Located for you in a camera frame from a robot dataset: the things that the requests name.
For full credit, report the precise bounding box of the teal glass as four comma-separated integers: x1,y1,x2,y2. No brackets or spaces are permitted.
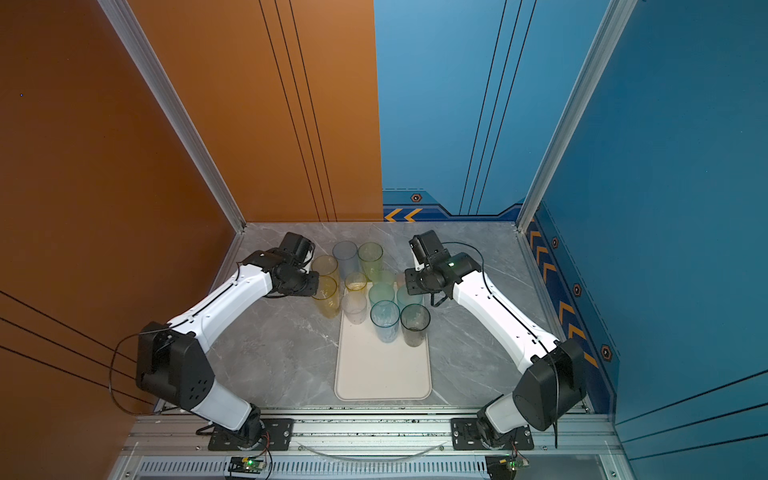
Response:
396,285,423,309
368,282,395,305

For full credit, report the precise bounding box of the tall yellow glass front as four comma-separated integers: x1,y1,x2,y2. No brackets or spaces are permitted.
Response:
312,276,341,319

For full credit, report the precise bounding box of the tall yellow glass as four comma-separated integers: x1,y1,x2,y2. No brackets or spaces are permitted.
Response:
312,276,341,319
311,255,340,282

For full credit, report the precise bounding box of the tall dark grey glass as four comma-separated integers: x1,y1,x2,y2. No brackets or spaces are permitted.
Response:
400,304,431,347

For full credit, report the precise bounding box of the small green glass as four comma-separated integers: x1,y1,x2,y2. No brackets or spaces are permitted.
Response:
373,269,396,286

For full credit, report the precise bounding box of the teal glass front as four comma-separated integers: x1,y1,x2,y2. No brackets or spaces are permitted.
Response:
368,282,395,305

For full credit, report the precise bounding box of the tall green glass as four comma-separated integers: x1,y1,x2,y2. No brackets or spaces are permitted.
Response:
357,242,384,283

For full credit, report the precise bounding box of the tall blue glass front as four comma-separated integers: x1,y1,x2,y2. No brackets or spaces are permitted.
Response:
370,300,400,343

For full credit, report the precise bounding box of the tall blue glass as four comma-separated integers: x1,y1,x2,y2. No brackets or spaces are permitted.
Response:
370,300,400,343
332,240,361,282

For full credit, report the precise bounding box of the small yellow glass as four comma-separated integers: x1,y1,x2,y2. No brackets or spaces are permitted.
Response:
344,271,368,294

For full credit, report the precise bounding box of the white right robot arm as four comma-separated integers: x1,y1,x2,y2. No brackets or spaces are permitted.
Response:
405,230,587,449

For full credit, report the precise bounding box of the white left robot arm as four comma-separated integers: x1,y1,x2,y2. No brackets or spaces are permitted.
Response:
135,232,319,449

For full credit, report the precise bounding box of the cream plastic tray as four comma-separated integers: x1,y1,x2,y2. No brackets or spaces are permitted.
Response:
334,284,432,402

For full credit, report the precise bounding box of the tall yellow glass rear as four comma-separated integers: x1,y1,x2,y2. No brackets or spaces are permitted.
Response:
311,255,340,282

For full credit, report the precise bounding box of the tall blue glass rear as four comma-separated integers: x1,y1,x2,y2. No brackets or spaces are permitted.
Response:
332,240,361,282

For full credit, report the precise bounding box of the left circuit board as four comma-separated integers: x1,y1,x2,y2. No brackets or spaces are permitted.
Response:
227,456,269,479

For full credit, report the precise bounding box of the circuit board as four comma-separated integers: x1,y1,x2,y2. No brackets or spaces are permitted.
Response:
227,456,269,479
485,456,530,480

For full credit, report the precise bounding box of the right circuit board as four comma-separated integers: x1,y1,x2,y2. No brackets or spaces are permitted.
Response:
485,456,530,480

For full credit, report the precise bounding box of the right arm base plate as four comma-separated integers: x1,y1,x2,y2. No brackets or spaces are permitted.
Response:
450,418,534,451

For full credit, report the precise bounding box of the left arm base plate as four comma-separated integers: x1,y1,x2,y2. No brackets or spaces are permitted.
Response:
207,418,295,452

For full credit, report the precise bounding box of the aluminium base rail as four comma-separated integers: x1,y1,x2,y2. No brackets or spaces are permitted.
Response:
109,407,633,479

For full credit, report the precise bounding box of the aluminium corner post left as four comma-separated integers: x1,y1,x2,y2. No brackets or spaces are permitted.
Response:
98,0,246,234

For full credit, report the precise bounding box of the aluminium corner post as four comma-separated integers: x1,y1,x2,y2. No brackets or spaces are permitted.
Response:
515,0,637,233
98,0,246,234

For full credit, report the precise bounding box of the aluminium corner post right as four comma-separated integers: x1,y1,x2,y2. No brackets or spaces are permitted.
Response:
515,0,637,233

